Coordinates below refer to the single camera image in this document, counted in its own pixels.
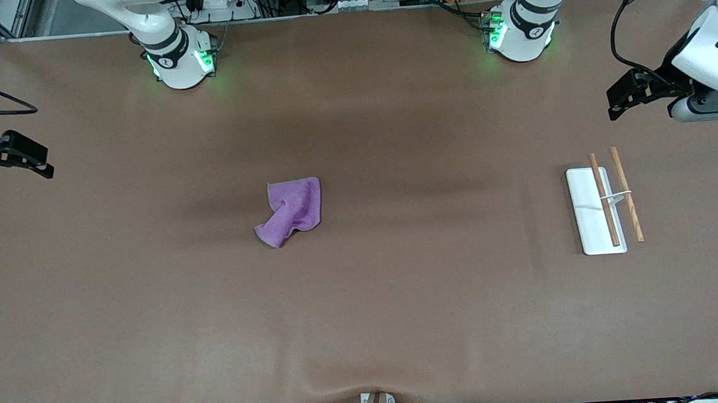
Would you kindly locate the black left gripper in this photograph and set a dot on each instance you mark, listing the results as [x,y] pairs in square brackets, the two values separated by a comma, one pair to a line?
[668,80]

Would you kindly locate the purple towel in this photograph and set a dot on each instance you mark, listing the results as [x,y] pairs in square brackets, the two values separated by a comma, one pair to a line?
[296,209]

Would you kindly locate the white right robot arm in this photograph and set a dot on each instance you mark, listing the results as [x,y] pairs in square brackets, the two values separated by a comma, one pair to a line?
[168,50]

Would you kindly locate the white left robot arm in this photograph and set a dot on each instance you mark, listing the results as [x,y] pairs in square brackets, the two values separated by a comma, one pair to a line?
[530,25]

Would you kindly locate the white rack with wooden rods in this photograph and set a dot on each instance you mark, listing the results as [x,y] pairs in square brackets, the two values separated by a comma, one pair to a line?
[590,210]

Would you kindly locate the white connector strip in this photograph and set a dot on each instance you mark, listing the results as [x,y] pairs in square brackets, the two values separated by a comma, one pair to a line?
[354,3]

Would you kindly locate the brown table cover mat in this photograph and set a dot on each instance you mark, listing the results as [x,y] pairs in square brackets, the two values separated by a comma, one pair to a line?
[367,321]

